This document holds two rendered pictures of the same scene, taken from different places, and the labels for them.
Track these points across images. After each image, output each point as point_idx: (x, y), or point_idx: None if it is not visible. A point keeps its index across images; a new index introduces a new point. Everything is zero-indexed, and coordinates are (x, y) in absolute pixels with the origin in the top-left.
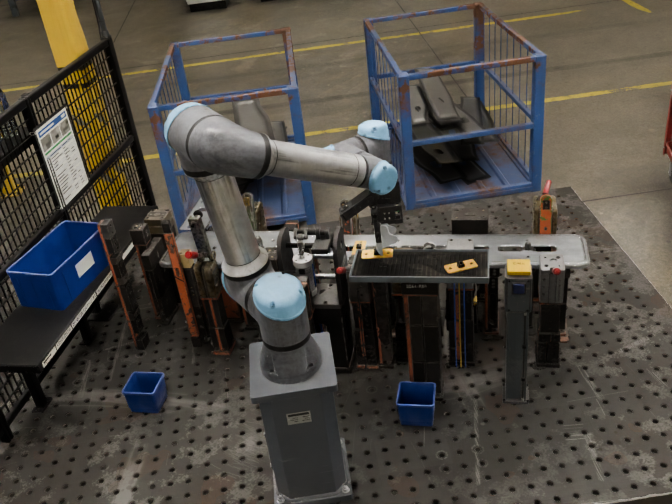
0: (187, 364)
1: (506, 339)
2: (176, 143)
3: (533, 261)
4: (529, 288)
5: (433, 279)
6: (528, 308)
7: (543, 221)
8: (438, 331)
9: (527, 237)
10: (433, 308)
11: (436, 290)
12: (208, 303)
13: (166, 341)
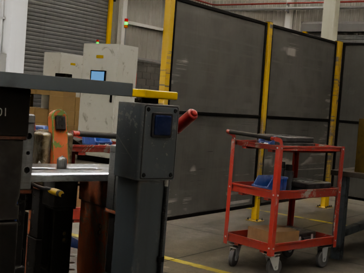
0: None
1: (131, 248)
2: None
3: (88, 171)
4: (176, 126)
5: (36, 79)
6: (172, 170)
7: (57, 149)
8: (17, 236)
9: (46, 164)
10: (13, 173)
11: (25, 124)
12: None
13: None
